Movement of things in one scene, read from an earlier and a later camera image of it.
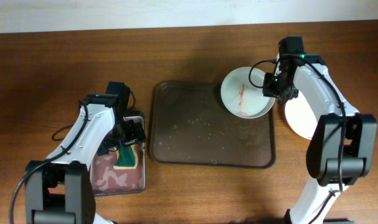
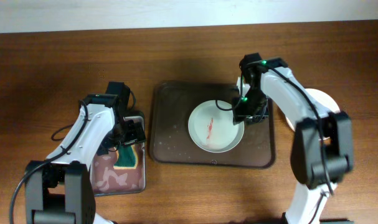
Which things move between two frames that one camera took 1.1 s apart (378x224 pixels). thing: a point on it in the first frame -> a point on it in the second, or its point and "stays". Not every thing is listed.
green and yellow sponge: (126, 157) stays
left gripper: (136, 135) stays
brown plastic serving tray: (190, 126) stays
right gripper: (268, 91) -> (240, 116)
